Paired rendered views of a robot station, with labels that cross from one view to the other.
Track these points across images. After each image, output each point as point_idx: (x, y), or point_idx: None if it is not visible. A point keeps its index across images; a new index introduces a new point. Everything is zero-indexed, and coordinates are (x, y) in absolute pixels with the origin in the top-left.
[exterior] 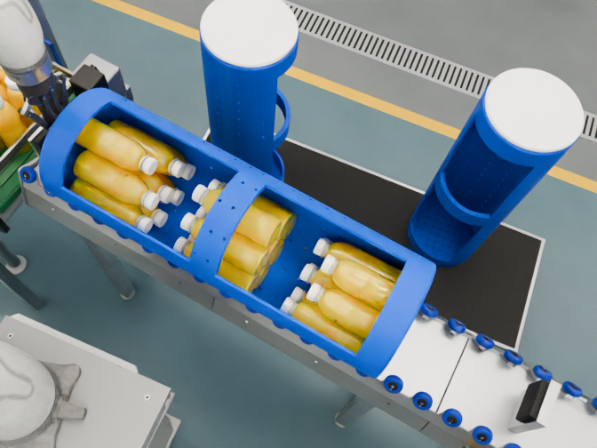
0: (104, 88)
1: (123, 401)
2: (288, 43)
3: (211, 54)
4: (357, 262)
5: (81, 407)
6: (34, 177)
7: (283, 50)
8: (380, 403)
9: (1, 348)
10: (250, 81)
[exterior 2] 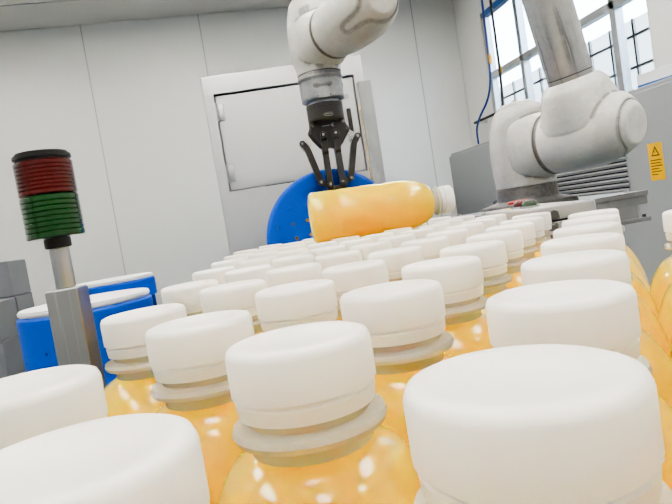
0: (275, 202)
1: (472, 214)
2: (100, 293)
3: (141, 298)
4: None
5: (494, 200)
6: None
7: (112, 291)
8: None
9: (492, 120)
10: None
